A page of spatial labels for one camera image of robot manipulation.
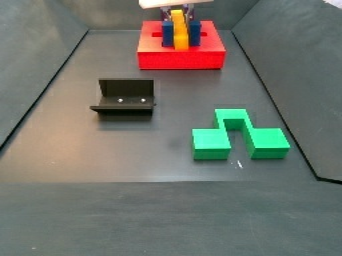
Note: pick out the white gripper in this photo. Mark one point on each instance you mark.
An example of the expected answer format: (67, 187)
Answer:
(164, 5)

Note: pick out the green zigzag block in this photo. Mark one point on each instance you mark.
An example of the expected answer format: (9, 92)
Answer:
(266, 143)

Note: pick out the black angle bracket holder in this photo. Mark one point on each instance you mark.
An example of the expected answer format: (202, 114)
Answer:
(126, 95)

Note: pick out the yellow long bar block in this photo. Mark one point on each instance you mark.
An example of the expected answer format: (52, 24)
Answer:
(180, 33)

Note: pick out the red slotted board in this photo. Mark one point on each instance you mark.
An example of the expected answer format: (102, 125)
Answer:
(155, 57)

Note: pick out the dark blue U-shaped block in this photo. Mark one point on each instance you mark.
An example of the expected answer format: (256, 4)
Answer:
(194, 28)

